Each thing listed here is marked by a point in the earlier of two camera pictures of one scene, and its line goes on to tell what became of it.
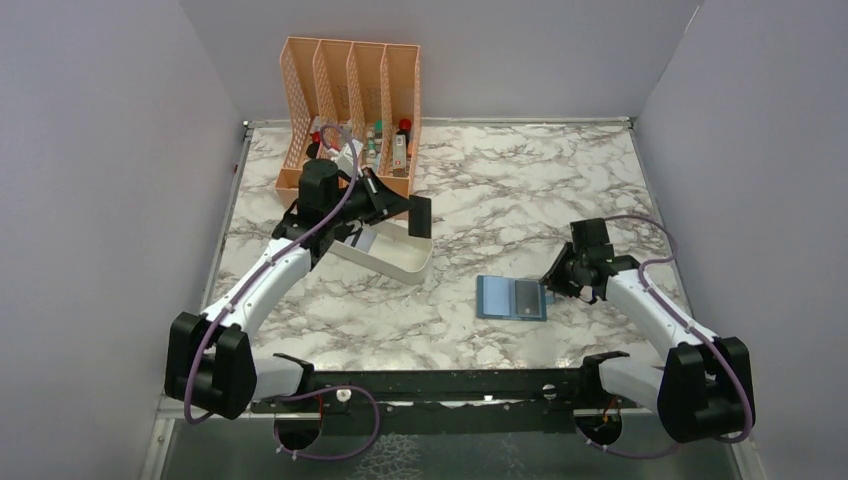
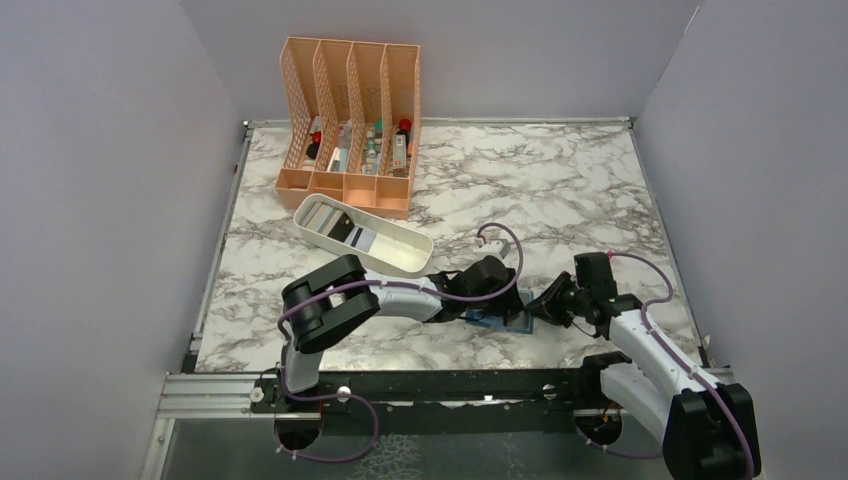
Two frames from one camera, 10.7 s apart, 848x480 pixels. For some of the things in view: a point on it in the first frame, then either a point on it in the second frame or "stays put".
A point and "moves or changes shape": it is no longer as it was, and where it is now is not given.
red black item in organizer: x=312 y=148 stays put
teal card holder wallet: x=513 y=298 moves or changes shape
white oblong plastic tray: x=394 y=253 stays put
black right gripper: x=554 y=277 -> x=546 y=305
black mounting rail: x=440 y=402 stays put
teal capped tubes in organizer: x=375 y=141 stays put
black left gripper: x=383 y=200 -> x=508 y=296
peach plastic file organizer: x=357 y=104 stays put
